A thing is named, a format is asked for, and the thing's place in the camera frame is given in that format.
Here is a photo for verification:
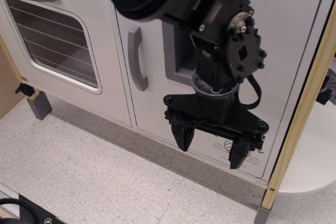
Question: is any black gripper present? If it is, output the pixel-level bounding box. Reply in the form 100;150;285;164
163;91;269;169

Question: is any white toy fridge door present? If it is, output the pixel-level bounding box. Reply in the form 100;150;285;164
113;0;333;184

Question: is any grey fridge door handle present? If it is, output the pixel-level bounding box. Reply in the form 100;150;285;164
128;25;149;92

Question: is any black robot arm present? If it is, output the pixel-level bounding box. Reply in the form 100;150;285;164
112;0;269;169

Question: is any grey right foot cap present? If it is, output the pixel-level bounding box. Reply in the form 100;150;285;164
254;207;270;224

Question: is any grey foot cap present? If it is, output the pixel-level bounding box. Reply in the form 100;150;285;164
254;207;270;224
27;92;52;120

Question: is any grey ice dispenser panel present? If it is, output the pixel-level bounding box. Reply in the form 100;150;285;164
162;22;195;87

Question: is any white round shelf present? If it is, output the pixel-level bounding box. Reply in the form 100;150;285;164
278;101;335;195

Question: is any black device at right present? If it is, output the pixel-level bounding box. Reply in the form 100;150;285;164
316;68;335;105

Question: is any white toy oven door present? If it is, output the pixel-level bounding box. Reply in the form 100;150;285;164
1;0;131;126

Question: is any grey left foot cap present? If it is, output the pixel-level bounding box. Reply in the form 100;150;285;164
27;92;52;120

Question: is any black clamp knob left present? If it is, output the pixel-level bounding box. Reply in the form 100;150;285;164
15;83;35;97

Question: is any light wooden side post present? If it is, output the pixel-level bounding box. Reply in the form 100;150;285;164
260;6;335;211

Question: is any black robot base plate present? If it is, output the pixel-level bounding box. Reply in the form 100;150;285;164
1;194;66;224

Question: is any aluminium rail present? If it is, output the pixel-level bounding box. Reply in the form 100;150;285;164
1;183;19;218

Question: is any black braided cable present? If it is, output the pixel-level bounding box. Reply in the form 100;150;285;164
0;197;40;224

